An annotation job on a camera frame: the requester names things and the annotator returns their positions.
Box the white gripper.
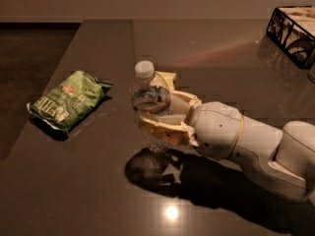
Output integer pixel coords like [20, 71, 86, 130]
[138, 90, 243, 160]

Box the green chip bag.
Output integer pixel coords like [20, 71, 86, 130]
[27, 71, 113, 134]

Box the yellow sponge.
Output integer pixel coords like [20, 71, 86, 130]
[156, 71, 176, 92]

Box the black wire basket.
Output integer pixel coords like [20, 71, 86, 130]
[266, 6, 315, 70]

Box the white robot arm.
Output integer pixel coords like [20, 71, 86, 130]
[132, 87, 315, 202]

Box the clear plastic water bottle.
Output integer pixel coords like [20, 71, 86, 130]
[129, 60, 173, 153]

